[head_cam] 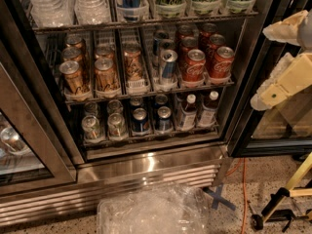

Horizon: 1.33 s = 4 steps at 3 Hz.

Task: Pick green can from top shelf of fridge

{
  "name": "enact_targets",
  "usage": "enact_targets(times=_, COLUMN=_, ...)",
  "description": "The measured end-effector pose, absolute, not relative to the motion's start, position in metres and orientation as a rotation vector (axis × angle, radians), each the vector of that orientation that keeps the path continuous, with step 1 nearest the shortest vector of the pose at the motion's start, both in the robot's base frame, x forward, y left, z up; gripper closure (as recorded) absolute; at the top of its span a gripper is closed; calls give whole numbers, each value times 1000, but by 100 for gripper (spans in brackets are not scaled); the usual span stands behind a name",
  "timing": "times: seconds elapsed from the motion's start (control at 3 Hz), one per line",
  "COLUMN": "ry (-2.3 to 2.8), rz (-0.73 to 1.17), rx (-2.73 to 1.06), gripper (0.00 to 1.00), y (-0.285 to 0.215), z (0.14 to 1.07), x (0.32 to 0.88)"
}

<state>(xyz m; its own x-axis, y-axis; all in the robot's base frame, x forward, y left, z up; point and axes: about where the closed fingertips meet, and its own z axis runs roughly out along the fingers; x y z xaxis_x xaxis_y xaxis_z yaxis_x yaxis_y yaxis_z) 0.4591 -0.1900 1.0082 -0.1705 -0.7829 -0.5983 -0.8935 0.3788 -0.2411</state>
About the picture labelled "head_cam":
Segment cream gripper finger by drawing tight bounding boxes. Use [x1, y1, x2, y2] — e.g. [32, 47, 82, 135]
[262, 10, 308, 46]
[250, 53, 294, 111]

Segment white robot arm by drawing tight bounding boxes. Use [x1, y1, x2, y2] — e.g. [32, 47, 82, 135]
[250, 10, 312, 111]

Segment right glass fridge door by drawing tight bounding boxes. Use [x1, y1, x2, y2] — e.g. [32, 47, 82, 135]
[224, 0, 312, 158]

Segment front right red cola can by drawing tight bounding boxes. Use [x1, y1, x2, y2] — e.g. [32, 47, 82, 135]
[208, 46, 234, 79]

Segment red cola can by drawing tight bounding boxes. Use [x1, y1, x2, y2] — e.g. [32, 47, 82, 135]
[182, 49, 206, 82]
[199, 23, 217, 51]
[179, 36, 198, 62]
[206, 33, 225, 61]
[175, 25, 194, 43]
[208, 46, 234, 79]

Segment middle right red cola can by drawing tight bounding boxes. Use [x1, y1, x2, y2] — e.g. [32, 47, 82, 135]
[206, 33, 225, 61]

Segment front left red cola can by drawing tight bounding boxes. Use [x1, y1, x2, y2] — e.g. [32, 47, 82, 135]
[182, 49, 206, 82]

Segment back right red cola can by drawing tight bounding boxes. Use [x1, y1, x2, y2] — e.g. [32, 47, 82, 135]
[199, 23, 217, 51]

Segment middle left red cola can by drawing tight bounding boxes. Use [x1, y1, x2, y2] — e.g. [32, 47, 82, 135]
[179, 36, 198, 62]

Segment front right dark blue can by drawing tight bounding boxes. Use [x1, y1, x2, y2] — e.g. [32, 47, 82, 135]
[156, 106, 172, 131]

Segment dark blue can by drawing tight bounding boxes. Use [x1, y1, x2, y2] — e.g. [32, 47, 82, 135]
[130, 97, 144, 110]
[154, 94, 168, 108]
[156, 106, 172, 131]
[132, 107, 149, 133]

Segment back right dark blue can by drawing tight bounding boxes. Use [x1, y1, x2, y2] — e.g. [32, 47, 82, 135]
[154, 94, 168, 108]

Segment front blue silver can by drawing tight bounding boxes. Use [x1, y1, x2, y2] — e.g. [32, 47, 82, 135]
[159, 50, 177, 85]

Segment back left red cola can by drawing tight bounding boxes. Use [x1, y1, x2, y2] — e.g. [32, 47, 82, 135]
[175, 25, 194, 43]

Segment middle blue silver can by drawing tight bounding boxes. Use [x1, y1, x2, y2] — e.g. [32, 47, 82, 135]
[158, 39, 176, 52]

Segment front left dark blue can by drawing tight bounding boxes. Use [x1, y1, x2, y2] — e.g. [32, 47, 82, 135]
[132, 107, 149, 133]

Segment back left dark blue can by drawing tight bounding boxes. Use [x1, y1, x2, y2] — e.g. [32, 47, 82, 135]
[130, 97, 144, 110]

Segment clear silver can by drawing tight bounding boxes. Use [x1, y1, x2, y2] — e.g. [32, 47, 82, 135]
[81, 115, 105, 143]
[107, 113, 127, 139]
[106, 99, 124, 115]
[84, 101, 100, 118]

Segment stainless steel display fridge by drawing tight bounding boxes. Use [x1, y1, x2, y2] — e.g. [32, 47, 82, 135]
[0, 0, 312, 227]

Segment back left clear silver can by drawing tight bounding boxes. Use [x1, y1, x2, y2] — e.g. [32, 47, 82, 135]
[84, 101, 100, 118]

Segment front left clear silver can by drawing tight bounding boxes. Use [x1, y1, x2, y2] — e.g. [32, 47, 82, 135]
[81, 115, 105, 143]

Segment front left gold can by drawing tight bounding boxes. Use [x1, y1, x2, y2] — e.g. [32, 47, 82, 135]
[59, 60, 90, 95]

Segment middle left gold can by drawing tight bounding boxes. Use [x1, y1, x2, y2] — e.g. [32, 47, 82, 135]
[61, 47, 85, 64]

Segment back left gold can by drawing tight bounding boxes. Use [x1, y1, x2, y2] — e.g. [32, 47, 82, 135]
[65, 34, 86, 52]

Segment right white cap bottle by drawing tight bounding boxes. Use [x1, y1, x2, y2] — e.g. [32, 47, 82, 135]
[197, 91, 218, 128]

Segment white cap bottle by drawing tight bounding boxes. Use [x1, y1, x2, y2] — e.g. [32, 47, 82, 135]
[177, 94, 197, 131]
[197, 91, 218, 128]

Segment left white cap bottle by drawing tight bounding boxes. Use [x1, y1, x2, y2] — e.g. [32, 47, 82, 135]
[177, 94, 197, 131]

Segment blue tape cross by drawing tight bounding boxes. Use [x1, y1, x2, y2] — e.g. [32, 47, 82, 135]
[203, 183, 236, 212]

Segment yellow black stand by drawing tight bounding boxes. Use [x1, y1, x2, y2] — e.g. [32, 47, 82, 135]
[252, 153, 312, 232]

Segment clear plastic bin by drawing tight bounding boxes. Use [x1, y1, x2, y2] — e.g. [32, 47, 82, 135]
[97, 183, 208, 234]

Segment right clear water bottle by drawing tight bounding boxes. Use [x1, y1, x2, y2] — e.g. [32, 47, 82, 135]
[74, 0, 111, 25]

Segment clear water bottle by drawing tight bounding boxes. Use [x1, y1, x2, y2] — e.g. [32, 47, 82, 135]
[30, 0, 74, 27]
[74, 0, 111, 25]

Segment left clear water bottle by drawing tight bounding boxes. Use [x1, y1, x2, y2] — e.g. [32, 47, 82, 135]
[30, 0, 74, 27]

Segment orange cable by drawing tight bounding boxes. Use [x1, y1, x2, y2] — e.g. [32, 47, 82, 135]
[225, 157, 250, 234]

